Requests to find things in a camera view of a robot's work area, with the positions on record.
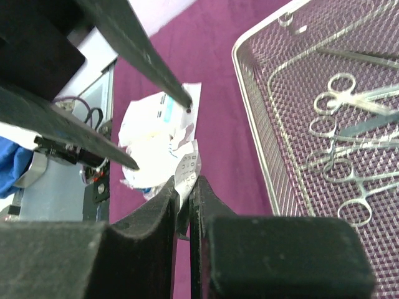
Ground purple cloth wrap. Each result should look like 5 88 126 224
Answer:
108 0 399 299

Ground small white packet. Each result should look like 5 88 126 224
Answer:
175 140 201 240

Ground white gauze packet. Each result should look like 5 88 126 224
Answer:
118 83 202 147

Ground wire mesh metal tray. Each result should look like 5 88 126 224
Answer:
232 1 398 298

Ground thin metal tweezers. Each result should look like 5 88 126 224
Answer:
316 48 398 70

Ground metal surgical scissors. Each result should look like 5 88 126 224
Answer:
314 72 398 116

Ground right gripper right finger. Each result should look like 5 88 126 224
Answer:
189 176 376 298

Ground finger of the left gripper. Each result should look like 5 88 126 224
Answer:
77 0 193 108

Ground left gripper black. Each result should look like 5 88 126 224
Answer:
1 0 139 170

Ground metal forceps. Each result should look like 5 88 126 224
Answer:
307 130 399 227

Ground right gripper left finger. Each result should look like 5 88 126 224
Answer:
1 179 179 298

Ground metal scalpel handle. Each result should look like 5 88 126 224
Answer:
339 112 398 137

